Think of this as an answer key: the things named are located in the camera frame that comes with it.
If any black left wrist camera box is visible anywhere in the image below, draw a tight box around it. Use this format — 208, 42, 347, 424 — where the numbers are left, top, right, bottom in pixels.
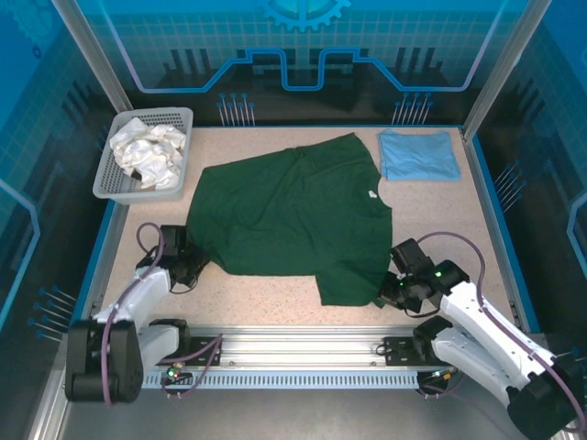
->
159, 224, 188, 258

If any small board with green LED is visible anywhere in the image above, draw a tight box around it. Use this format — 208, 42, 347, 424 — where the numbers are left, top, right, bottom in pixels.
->
160, 361, 194, 387
419, 366, 460, 391

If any grey perforated plastic basket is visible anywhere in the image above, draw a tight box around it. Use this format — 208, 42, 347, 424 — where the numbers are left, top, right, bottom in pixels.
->
93, 106, 194, 203

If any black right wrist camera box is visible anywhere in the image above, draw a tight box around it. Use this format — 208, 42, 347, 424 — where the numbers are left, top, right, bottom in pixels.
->
388, 237, 435, 277

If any aluminium left frame post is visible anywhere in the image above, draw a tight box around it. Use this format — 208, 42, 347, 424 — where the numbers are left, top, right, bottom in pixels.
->
50, 0, 134, 112

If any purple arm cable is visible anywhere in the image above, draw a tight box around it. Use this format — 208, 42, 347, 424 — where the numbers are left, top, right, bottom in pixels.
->
415, 232, 587, 435
101, 222, 226, 407

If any aluminium right frame post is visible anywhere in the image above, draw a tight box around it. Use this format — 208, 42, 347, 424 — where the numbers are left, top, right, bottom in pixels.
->
461, 0, 554, 133

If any aluminium frame post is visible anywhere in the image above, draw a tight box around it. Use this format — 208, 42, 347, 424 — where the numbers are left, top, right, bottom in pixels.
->
50, 0, 134, 112
461, 0, 554, 133

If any dark green t-shirt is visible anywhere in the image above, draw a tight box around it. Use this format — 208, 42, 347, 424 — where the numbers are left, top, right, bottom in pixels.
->
185, 132, 394, 309

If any slotted grey cable duct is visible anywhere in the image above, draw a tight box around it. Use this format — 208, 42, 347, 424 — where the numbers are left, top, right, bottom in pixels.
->
141, 369, 421, 391

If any crumpled white t-shirt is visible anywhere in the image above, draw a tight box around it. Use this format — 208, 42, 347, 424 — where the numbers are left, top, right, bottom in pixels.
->
107, 117, 188, 192

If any folded light blue t-shirt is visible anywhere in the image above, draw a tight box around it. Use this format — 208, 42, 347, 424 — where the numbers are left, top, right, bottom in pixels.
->
377, 128, 462, 182

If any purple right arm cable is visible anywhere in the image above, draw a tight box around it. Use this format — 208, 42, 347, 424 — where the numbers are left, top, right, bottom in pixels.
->
415, 232, 587, 435

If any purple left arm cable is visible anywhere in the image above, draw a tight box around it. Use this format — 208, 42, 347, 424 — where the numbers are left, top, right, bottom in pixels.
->
101, 222, 226, 407

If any aluminium frame rail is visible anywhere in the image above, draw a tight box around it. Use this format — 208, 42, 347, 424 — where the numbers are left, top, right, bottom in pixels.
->
59, 324, 556, 369

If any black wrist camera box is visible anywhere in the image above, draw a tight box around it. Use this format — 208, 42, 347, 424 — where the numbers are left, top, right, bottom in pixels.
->
388, 237, 435, 277
159, 224, 188, 258

